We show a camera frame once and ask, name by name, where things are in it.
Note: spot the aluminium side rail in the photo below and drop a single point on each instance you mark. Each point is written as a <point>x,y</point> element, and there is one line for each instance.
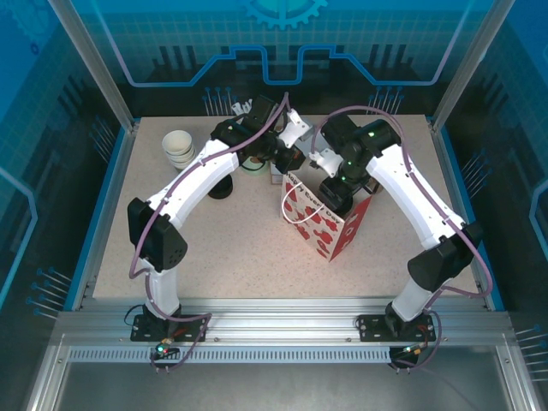
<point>121,171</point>
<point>448,171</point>

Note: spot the right base LED connector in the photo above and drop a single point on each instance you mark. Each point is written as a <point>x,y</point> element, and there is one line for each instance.
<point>413,350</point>

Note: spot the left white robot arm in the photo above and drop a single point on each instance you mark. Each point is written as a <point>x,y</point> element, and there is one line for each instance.
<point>205,171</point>

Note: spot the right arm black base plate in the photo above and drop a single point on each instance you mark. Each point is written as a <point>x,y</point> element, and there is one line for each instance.
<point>372,329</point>

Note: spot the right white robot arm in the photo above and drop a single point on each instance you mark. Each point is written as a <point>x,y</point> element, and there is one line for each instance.
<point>411,201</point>

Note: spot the aluminium frame post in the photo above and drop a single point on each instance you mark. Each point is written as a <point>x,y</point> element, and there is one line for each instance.
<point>98,73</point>
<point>466,64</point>

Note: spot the base led connector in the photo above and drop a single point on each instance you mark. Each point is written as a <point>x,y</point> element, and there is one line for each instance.
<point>413,350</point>
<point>162,349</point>

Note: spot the stack of black lids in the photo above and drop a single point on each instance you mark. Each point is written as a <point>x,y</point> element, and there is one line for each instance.
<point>220,190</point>

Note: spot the aluminium front rail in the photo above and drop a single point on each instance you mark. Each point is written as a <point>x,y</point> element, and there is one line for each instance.
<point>278,321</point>

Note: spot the white red paper gift bag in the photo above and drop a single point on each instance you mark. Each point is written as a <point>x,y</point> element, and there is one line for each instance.
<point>317,240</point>

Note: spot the left base LED connector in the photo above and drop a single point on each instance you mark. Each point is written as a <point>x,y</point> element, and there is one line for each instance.
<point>162,349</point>

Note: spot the green straw holder cup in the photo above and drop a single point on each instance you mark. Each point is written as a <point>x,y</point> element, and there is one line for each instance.
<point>252,170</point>

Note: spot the stack of paper cups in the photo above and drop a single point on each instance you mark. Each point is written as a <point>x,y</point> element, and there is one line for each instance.
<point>177,143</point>

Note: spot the white wrapped straw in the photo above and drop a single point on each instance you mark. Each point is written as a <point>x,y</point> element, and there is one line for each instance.
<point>236,108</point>
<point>247,106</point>

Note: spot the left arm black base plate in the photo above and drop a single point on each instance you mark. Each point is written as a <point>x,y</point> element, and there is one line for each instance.
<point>145,329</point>

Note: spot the cardboard napkin box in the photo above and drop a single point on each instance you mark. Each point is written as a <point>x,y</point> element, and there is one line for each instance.
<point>276,180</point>

